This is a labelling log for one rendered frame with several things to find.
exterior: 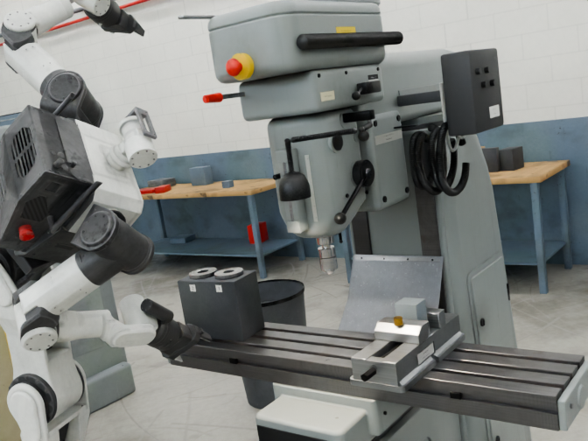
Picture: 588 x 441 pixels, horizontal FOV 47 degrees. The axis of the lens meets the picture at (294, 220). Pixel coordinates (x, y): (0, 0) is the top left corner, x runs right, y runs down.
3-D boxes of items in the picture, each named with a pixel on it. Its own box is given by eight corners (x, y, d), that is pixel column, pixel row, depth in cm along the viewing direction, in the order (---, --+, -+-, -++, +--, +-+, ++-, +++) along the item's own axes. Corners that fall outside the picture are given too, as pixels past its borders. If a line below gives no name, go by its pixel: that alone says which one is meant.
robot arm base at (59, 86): (36, 120, 161) (84, 114, 161) (37, 73, 165) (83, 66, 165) (60, 147, 175) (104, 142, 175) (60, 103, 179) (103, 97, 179)
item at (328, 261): (318, 271, 184) (315, 253, 183) (325, 266, 188) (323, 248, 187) (332, 271, 182) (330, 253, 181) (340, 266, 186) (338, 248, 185)
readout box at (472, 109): (481, 134, 172) (472, 49, 168) (447, 136, 178) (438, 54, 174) (508, 124, 188) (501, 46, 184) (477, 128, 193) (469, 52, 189)
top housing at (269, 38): (290, 71, 151) (280, -4, 148) (206, 87, 167) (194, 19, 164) (393, 61, 187) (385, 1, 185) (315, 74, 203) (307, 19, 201)
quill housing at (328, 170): (338, 241, 170) (320, 112, 164) (274, 240, 182) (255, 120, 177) (376, 223, 185) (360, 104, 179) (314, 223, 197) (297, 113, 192)
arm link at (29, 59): (-11, 59, 183) (41, 109, 177) (-18, 20, 173) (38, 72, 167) (27, 44, 190) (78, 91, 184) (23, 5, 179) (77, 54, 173)
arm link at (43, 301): (0, 341, 146) (81, 283, 144) (-9, 295, 154) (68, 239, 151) (38, 356, 155) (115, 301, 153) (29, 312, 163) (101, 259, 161)
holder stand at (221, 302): (243, 341, 204) (233, 277, 201) (186, 338, 216) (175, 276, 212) (265, 327, 214) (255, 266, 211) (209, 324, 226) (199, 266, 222)
